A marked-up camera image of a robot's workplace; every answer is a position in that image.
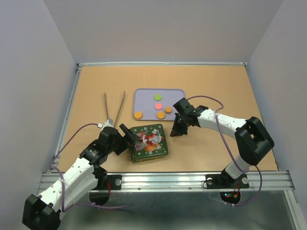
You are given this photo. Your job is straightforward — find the gold tin lid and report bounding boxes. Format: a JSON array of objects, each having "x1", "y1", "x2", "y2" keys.
[{"x1": 130, "y1": 124, "x2": 167, "y2": 145}]

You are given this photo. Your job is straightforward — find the metal tongs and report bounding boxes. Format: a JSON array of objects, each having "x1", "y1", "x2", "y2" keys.
[{"x1": 103, "y1": 91, "x2": 126, "y2": 127}]

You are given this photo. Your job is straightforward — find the gold cookie tin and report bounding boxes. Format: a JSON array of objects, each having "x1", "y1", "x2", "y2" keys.
[{"x1": 129, "y1": 144, "x2": 168, "y2": 163}]

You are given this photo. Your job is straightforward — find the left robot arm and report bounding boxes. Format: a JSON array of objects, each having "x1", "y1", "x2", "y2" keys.
[{"x1": 22, "y1": 123, "x2": 140, "y2": 230}]

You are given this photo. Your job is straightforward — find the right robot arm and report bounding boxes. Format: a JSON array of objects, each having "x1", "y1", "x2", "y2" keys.
[{"x1": 170, "y1": 98, "x2": 275, "y2": 188}]

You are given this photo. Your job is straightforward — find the tan round cookie right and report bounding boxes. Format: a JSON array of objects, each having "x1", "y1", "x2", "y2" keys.
[{"x1": 165, "y1": 107, "x2": 172, "y2": 114}]

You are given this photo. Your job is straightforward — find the tan round cookie bottom-left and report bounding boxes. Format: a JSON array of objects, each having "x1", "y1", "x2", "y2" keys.
[{"x1": 134, "y1": 111, "x2": 143, "y2": 119}]

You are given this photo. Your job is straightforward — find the tan round cookie bottom-middle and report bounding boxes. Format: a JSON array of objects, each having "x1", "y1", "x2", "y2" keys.
[{"x1": 156, "y1": 111, "x2": 165, "y2": 119}]

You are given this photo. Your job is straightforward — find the pink round cookie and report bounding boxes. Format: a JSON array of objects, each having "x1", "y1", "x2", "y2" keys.
[{"x1": 154, "y1": 103, "x2": 163, "y2": 110}]

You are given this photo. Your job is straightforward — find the green round cookie right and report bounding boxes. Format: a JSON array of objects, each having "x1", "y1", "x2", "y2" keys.
[{"x1": 154, "y1": 94, "x2": 162, "y2": 101}]

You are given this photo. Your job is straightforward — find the lavender plastic tray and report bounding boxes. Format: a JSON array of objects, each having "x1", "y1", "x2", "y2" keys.
[{"x1": 132, "y1": 88, "x2": 185, "y2": 121}]

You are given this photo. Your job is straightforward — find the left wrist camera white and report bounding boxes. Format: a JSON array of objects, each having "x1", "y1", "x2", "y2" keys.
[{"x1": 97, "y1": 119, "x2": 114, "y2": 130}]

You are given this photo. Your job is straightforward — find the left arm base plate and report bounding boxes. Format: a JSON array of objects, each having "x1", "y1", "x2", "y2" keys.
[{"x1": 90, "y1": 174, "x2": 122, "y2": 191}]

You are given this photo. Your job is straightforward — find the aluminium frame rail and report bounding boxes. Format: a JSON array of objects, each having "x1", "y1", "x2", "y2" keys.
[{"x1": 38, "y1": 170, "x2": 296, "y2": 193}]

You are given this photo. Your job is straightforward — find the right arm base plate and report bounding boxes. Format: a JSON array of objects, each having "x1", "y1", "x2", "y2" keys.
[{"x1": 203, "y1": 173, "x2": 249, "y2": 189}]

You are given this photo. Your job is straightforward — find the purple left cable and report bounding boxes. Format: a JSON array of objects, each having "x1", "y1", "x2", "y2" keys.
[{"x1": 50, "y1": 123, "x2": 129, "y2": 213}]

